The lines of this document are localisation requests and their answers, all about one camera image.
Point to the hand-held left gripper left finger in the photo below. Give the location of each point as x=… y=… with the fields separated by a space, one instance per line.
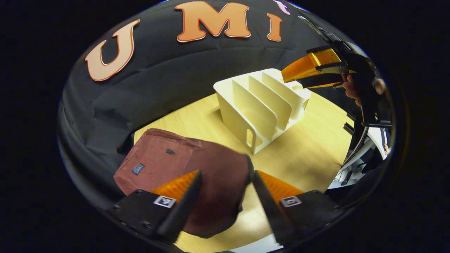
x=186 y=203

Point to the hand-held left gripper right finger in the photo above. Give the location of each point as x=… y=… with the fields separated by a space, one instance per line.
x=269 y=211

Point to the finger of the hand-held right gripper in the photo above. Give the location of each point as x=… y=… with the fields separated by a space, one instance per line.
x=309 y=65
x=323 y=81

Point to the maroon schoolbag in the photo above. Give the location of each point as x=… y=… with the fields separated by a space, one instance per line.
x=211 y=182

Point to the white bookshelf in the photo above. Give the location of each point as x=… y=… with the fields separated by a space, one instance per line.
x=260 y=105

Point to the white equipment stand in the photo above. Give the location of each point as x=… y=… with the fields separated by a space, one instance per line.
x=376 y=137

